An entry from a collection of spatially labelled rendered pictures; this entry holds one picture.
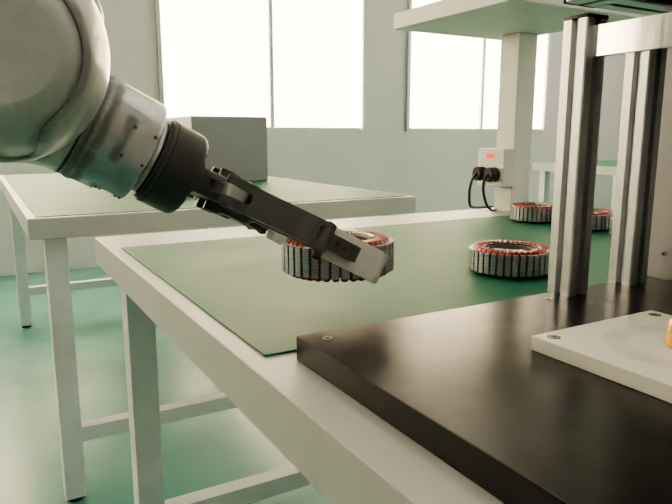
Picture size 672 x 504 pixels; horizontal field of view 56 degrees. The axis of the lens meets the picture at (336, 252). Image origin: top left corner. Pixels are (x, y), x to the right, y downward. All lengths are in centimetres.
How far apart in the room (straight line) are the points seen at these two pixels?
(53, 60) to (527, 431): 31
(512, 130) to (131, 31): 369
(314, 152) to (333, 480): 498
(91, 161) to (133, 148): 3
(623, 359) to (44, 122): 39
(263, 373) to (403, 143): 536
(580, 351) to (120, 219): 130
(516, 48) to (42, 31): 136
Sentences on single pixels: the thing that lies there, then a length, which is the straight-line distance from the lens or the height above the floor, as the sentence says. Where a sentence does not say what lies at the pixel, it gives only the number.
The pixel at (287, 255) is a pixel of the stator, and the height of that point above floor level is 82.
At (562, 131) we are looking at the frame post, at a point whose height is 94.
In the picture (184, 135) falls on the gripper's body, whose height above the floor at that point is 94.
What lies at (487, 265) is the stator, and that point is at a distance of 86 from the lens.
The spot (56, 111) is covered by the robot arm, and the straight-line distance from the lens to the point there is 33.
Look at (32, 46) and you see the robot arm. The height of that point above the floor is 97.
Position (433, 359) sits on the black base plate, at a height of 77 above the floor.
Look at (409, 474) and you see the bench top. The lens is 38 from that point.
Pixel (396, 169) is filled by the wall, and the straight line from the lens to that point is 580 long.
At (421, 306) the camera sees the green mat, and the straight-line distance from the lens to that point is 71.
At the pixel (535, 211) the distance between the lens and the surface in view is 141.
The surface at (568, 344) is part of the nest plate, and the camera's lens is 51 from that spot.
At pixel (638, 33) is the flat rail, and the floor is 103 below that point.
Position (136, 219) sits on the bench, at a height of 73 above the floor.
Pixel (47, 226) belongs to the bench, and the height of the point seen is 73.
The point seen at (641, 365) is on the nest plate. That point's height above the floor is 78.
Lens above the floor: 94
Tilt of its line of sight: 10 degrees down
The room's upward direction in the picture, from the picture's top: straight up
